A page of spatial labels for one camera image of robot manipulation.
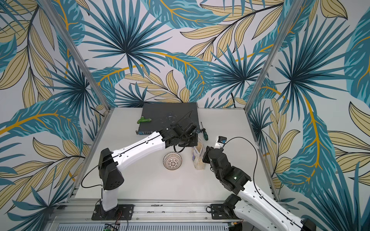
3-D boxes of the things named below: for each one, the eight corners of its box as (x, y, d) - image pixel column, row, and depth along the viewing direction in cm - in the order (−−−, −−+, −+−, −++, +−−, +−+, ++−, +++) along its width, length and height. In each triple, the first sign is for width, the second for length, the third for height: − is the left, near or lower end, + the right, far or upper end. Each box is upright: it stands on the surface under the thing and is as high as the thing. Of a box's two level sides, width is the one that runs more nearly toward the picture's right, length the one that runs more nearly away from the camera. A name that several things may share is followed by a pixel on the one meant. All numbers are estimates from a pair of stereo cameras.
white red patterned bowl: (163, 170, 90) (162, 166, 85) (164, 156, 96) (163, 152, 91) (182, 170, 90) (182, 166, 86) (182, 156, 96) (182, 152, 92)
